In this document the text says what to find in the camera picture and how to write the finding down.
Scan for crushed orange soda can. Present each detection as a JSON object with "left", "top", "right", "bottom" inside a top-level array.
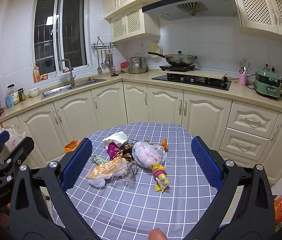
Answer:
[{"left": 64, "top": 140, "right": 81, "bottom": 153}]

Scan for orange white plastic bag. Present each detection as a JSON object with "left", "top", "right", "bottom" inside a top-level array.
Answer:
[{"left": 86, "top": 156, "right": 128, "bottom": 187}]

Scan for yellow snack wrapper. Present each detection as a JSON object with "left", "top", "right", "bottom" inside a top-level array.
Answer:
[{"left": 151, "top": 164, "right": 169, "bottom": 192}]

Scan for magenta foil wrapper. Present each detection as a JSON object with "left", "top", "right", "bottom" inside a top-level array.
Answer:
[{"left": 107, "top": 142, "right": 122, "bottom": 160}]

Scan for white tissue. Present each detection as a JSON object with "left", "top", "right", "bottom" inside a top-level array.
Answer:
[{"left": 102, "top": 131, "right": 129, "bottom": 149}]

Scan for white plastic bag with pink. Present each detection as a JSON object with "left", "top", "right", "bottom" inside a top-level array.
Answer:
[{"left": 132, "top": 141, "right": 166, "bottom": 169}]

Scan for red white snack wrapper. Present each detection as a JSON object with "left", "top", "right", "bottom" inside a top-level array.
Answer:
[{"left": 91, "top": 155, "right": 107, "bottom": 166}]

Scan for dark brown snack wrapper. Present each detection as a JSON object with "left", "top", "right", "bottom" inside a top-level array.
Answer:
[{"left": 120, "top": 143, "right": 133, "bottom": 162}]

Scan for lower kitchen cabinets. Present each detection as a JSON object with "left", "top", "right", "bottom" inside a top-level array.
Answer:
[{"left": 0, "top": 79, "right": 282, "bottom": 184}]

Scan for kitchen window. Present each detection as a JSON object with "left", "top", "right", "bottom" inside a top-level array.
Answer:
[{"left": 33, "top": 0, "right": 89, "bottom": 79}]

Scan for person's right hand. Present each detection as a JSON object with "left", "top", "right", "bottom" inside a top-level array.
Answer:
[{"left": 148, "top": 229, "right": 168, "bottom": 240}]

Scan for clear plastic jar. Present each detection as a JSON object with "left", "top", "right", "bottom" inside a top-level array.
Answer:
[{"left": 7, "top": 83, "right": 20, "bottom": 105}]

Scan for white bowl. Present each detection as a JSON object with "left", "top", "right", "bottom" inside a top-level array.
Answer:
[{"left": 29, "top": 87, "right": 40, "bottom": 98}]

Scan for orange box on windowsill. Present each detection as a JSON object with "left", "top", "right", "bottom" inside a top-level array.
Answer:
[{"left": 33, "top": 63, "right": 48, "bottom": 83}]

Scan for grey checked tablecloth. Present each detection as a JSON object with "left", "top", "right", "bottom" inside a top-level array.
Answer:
[{"left": 67, "top": 122, "right": 217, "bottom": 239}]

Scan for steel faucet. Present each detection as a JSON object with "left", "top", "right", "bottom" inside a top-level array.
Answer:
[{"left": 59, "top": 59, "right": 75, "bottom": 88}]

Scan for steel sink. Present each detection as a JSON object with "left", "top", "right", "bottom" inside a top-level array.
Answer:
[{"left": 41, "top": 78, "right": 106, "bottom": 99}]

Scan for orange peel piece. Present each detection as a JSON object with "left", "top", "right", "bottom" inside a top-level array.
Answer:
[{"left": 161, "top": 139, "right": 169, "bottom": 152}]

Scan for green electric cooker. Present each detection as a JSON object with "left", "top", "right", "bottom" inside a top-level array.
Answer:
[{"left": 254, "top": 69, "right": 281, "bottom": 100}]

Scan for black gas stove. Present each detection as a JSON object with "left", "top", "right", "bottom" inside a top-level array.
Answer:
[{"left": 152, "top": 64, "right": 231, "bottom": 90}]

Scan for pink utensil cup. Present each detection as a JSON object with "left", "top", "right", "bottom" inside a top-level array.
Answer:
[{"left": 239, "top": 73, "right": 247, "bottom": 86}]

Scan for steel stock pot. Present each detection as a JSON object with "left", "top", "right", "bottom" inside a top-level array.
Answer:
[{"left": 127, "top": 53, "right": 147, "bottom": 74}]

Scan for steel wok with lid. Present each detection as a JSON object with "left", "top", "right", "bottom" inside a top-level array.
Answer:
[{"left": 148, "top": 51, "right": 197, "bottom": 66}]

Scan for upper left lattice cabinet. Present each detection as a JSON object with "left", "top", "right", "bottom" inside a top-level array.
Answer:
[{"left": 110, "top": 4, "right": 161, "bottom": 43}]

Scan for range hood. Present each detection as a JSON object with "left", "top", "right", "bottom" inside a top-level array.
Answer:
[{"left": 142, "top": 0, "right": 236, "bottom": 21}]

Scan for wall utensil rack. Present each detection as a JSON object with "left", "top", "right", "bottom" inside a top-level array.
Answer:
[{"left": 91, "top": 36, "right": 118, "bottom": 76}]

